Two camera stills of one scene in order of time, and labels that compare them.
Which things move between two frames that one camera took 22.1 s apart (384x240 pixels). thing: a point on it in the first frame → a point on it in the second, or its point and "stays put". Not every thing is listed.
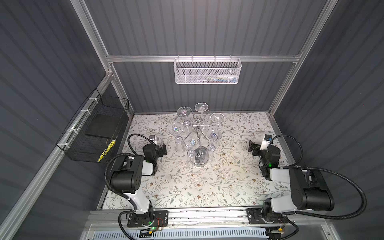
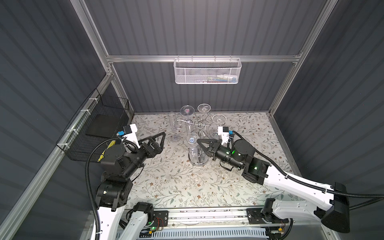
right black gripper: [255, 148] → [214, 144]
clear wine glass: [218, 117] stays put
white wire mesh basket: [207, 70] stays put
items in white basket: [219, 78] stays put
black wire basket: [99, 122] stays put
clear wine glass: [177, 129] → [172, 117]
